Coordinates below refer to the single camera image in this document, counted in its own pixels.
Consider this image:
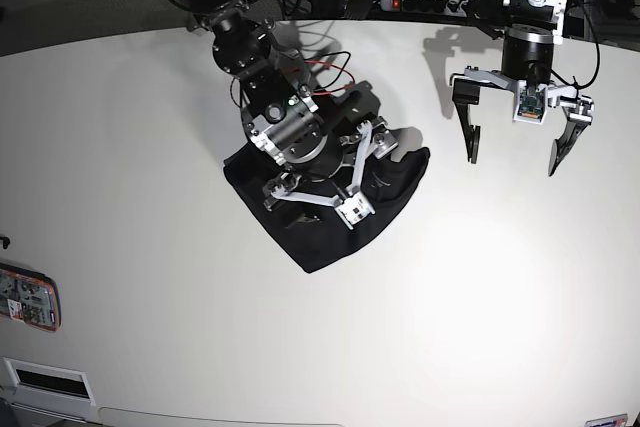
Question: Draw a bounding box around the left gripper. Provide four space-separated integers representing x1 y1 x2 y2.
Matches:
449 67 594 177

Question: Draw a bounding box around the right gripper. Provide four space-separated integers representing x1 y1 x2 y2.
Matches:
263 117 398 229

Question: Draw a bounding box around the black T-shirt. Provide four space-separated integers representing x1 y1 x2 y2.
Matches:
222 80 432 276

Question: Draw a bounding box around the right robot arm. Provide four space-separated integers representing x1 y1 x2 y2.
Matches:
168 0 397 229

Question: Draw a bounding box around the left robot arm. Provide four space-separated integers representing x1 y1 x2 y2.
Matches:
450 0 594 175

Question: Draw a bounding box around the black power strip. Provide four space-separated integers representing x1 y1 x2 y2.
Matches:
378 0 470 19

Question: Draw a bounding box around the orange framed circuit board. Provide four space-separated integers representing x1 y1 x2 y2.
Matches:
1 263 62 332

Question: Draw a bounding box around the white vented box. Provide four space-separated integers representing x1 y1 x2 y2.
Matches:
3 357 96 422

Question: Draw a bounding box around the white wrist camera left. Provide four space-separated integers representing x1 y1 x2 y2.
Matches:
512 80 548 125

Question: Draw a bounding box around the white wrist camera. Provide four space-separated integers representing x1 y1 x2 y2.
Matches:
334 192 376 230
512 80 548 125

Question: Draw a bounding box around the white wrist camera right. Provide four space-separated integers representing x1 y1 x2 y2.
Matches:
334 192 376 230

